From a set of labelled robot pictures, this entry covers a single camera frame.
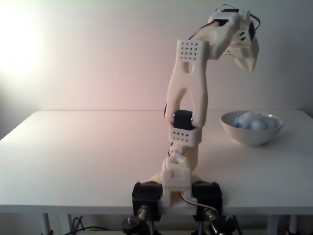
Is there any sky blue plush doll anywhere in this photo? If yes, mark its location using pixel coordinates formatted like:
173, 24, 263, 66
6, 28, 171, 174
232, 111, 282, 132

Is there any white ceramic bowl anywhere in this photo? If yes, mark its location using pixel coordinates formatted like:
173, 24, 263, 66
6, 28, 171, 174
220, 110, 285, 148

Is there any black table clamp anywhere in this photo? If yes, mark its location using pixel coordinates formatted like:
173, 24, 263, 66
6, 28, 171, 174
192, 180, 224, 219
132, 181, 164, 221

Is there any white table leg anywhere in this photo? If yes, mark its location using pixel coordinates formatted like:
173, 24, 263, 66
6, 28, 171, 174
40, 213, 53, 235
59, 214, 71, 235

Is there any thin gripper servo cable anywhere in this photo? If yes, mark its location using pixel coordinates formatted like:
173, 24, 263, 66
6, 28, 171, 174
215, 4, 262, 32

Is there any red black arm servo cable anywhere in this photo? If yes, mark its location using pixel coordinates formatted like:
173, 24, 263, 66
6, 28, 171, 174
188, 22, 216, 41

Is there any white red base cable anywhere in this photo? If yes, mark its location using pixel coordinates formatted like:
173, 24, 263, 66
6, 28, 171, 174
179, 191, 219, 212

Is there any black cable under table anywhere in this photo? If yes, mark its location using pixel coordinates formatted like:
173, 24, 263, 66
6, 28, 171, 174
70, 216, 109, 233

